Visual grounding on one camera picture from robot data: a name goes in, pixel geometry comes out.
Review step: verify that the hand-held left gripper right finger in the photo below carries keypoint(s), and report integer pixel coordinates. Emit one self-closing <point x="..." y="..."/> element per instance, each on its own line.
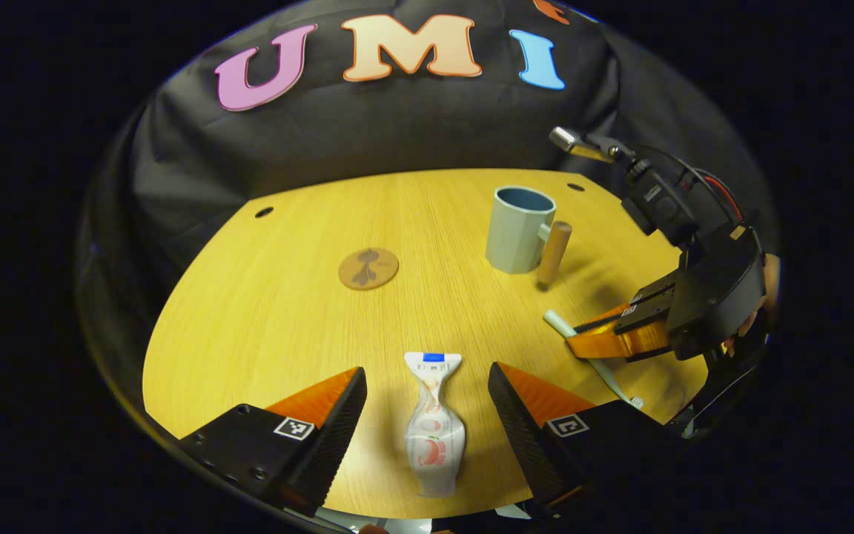
<point x="527" y="445"/>

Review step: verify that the round brown coaster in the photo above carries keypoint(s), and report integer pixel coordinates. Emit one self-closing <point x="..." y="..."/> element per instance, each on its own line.
<point x="368" y="268"/>

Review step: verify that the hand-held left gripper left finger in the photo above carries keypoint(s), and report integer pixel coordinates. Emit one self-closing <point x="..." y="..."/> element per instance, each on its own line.
<point x="330" y="445"/>

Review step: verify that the black backdrop cloth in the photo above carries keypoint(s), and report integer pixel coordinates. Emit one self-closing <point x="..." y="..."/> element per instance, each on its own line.
<point x="397" y="126"/>

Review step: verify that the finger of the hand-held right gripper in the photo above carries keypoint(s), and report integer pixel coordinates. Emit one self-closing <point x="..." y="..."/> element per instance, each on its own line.
<point x="646" y="308"/>
<point x="612" y="346"/>

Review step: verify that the wooden desktop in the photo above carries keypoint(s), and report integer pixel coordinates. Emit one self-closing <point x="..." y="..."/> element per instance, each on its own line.
<point x="264" y="334"/>

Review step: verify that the white toothpaste tube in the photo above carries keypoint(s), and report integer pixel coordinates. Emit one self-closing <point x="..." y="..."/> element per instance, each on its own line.
<point x="434" y="437"/>

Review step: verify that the white toothbrush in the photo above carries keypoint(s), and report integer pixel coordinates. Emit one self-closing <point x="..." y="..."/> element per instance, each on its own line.
<point x="554" y="320"/>

